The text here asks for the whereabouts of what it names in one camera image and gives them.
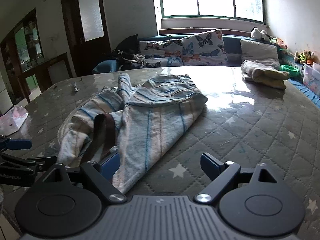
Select white plush toy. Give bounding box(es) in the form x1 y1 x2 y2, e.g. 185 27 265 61
251 27 268 40

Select large butterfly print pillow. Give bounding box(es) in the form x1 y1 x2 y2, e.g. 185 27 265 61
182 29 228 66

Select dark wooden door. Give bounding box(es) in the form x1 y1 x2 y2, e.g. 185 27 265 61
60 0 112 77

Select yellow green plush toys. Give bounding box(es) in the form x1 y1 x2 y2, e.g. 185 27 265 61
294 50 316 67

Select grey star quilted mattress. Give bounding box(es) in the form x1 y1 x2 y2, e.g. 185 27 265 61
0 66 320 220

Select glass display cabinet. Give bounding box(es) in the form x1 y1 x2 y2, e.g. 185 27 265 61
0 7 45 103

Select black bag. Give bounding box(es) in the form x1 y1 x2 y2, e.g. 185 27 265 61
112 34 145 69

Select clear plastic storage box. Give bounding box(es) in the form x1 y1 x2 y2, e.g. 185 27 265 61
302 62 320 97

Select flat butterfly print pillow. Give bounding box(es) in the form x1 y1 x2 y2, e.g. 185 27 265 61
138 39 185 68

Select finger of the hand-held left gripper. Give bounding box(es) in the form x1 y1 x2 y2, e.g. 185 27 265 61
0 135 32 151
26 156 58 173

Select grey pillow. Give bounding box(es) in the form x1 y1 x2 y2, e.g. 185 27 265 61
240 39 280 68

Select green plastic bowl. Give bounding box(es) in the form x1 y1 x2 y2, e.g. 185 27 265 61
280 64 299 78

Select green pink plush toy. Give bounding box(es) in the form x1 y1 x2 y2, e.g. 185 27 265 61
270 37 288 52

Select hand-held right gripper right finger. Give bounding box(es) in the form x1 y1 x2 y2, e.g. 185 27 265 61
195 152 278 203

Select blue beige striped shirt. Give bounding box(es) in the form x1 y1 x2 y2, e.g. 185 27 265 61
57 72 208 195

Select folded beige garment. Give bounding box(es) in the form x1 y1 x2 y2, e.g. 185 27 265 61
241 60 290 90

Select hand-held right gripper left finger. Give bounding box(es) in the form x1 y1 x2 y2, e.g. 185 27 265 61
41 152 127 203

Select dark wooden side table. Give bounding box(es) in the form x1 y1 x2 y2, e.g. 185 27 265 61
22 52 73 93

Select pink white tissue pack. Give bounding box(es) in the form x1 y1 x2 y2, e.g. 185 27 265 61
0 105 29 135

